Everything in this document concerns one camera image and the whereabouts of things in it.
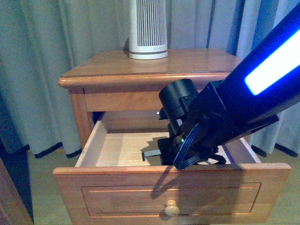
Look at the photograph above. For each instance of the white cylindrical air purifier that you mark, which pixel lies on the white cylindrical air purifier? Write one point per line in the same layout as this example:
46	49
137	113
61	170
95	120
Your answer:
148	33

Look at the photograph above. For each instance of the black robot arm blue light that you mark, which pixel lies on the black robot arm blue light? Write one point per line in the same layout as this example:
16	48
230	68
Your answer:
264	84

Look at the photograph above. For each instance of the wooden drawer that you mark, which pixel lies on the wooden drawer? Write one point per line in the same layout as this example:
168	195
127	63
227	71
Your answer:
111	184

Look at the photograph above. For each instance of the light grey curtain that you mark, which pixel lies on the light grey curtain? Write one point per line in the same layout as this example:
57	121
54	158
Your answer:
40	40

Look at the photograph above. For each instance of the wooden upper drawer knob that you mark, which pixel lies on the wooden upper drawer knob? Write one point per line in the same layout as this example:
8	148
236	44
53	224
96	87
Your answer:
170	209

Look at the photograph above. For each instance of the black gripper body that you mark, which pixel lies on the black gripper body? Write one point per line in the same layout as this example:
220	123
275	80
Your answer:
179	151

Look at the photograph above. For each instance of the wooden nightstand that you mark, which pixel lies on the wooden nightstand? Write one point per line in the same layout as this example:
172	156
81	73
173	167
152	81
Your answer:
111	81

